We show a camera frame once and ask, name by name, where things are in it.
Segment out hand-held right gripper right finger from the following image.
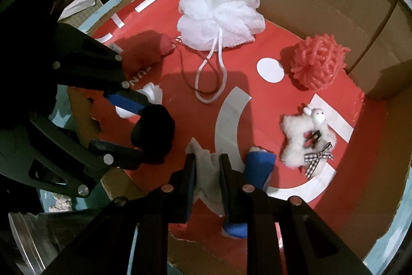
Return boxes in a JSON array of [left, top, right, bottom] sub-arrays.
[[219, 153, 371, 275]]

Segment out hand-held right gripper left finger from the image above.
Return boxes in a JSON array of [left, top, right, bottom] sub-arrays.
[[42, 153, 198, 275]]

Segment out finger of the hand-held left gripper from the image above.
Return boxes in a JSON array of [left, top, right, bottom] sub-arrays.
[[53, 22, 153, 116], [27, 115, 161, 198]]

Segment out white translucent pouch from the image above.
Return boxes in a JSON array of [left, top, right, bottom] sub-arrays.
[[186, 137, 247, 218]]

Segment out white soft puff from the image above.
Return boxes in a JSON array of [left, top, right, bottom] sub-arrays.
[[114, 84, 164, 119]]

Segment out black fuzzy ball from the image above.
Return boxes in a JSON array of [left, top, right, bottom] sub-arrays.
[[130, 104, 176, 156]]

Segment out blue cloth roll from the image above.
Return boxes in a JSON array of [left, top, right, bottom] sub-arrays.
[[222, 148, 277, 238]]

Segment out red plush toy with cord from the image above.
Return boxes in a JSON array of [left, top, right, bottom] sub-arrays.
[[124, 31, 222, 98]]

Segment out white fluffy plush checkered bow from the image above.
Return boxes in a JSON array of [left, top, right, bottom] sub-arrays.
[[279, 104, 338, 179]]

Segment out large glass jar dark contents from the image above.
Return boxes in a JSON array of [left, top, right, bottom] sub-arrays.
[[8, 211, 107, 275]]

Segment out white mesh bath pouf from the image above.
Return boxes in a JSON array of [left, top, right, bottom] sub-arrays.
[[177, 0, 266, 104]]

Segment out red yarn pompom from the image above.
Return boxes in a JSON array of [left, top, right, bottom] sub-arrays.
[[290, 35, 351, 90]]

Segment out white knitted rope toy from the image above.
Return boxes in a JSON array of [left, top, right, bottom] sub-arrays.
[[48, 193, 73, 213]]

